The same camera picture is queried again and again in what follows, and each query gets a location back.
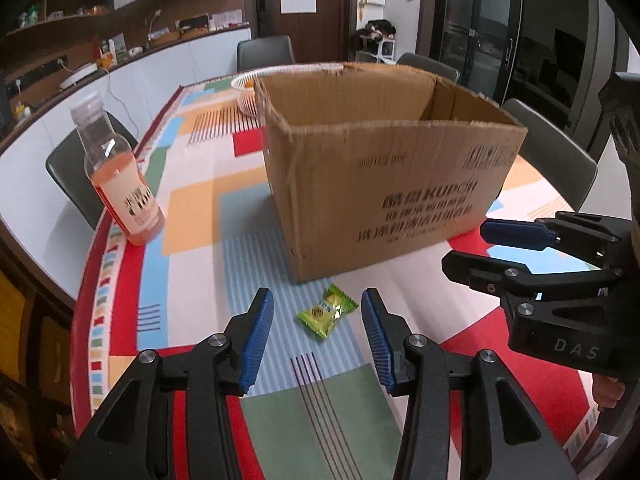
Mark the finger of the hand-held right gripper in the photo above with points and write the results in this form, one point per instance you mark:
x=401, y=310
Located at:
x=510, y=232
x=490, y=277

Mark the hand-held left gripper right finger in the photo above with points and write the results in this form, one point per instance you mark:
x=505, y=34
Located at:
x=380, y=345

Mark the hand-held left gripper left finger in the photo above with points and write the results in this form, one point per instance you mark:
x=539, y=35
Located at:
x=257, y=340

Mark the green candy packet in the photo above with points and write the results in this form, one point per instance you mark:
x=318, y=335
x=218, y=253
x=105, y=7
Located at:
x=325, y=312

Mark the brown cardboard box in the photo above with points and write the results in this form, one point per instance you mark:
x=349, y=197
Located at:
x=380, y=185

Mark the person's right hand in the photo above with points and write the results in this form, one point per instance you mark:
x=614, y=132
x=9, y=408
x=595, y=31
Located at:
x=607, y=392

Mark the grey dining chair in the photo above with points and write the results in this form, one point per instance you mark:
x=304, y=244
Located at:
x=265, y=52
x=80, y=175
x=430, y=66
x=555, y=160

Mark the clear bottle with orange drink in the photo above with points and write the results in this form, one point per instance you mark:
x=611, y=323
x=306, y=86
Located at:
x=125, y=185

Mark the black glass door cabinet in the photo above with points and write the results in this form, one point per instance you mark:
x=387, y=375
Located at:
x=480, y=25

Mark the white storage rack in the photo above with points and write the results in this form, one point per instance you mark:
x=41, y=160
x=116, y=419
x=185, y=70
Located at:
x=380, y=51

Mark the pile of dark clothes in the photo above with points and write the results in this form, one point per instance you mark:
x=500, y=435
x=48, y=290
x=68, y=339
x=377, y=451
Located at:
x=376, y=30

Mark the orange fruit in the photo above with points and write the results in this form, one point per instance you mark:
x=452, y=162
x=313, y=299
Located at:
x=248, y=81

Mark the dark wooden door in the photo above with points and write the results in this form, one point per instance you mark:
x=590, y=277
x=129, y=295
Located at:
x=320, y=35

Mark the white kitchen counter cabinet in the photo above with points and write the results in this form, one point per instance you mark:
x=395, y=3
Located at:
x=165, y=75

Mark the white round appliance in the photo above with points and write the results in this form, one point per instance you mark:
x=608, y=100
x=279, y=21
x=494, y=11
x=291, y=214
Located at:
x=79, y=74

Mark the black box on counter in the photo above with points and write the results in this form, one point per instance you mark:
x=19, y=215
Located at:
x=194, y=22

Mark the black door lock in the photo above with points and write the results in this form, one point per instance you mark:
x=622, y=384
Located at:
x=260, y=15

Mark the white desk lamp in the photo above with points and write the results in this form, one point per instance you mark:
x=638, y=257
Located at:
x=152, y=25

